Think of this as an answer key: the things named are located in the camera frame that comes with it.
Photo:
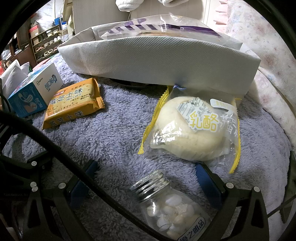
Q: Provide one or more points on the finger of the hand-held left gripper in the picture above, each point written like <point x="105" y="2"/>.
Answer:
<point x="23" y="169"/>

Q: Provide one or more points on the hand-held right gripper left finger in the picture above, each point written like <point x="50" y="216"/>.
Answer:
<point x="82" y="185"/>

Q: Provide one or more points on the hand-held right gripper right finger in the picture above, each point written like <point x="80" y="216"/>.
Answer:
<point x="208" y="185"/>

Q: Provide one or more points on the glass jar with metal lid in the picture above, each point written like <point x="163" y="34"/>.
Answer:
<point x="171" y="213"/>

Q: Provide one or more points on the bun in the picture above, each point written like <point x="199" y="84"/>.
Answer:
<point x="185" y="139"/>

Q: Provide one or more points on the blue cartoon print box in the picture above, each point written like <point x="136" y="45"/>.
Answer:
<point x="25" y="97"/>

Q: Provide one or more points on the orange biscuit packet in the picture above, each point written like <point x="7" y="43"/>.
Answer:
<point x="69" y="104"/>

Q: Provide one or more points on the white fabric storage basket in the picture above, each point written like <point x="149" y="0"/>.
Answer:
<point x="150" y="58"/>

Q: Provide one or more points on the purple fluffy blanket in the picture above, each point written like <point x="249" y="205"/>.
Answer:
<point x="115" y="143"/>

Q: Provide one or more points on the white pillow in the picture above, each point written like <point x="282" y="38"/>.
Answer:
<point x="13" y="76"/>

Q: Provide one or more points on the brown wooden cabinet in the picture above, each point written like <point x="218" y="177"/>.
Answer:
<point x="24" y="48"/>

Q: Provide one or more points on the shoe rack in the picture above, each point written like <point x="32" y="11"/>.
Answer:
<point x="46" y="44"/>

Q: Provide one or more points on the white shelf unit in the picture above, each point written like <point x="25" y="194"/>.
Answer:
<point x="68" y="16"/>

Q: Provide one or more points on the floral quilt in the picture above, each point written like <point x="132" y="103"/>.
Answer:
<point x="266" y="34"/>

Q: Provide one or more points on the purple striped bread package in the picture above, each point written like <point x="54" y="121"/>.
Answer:
<point x="161" y="27"/>

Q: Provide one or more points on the white fluffy cloth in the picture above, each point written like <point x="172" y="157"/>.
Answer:
<point x="170" y="2"/>
<point x="127" y="4"/>

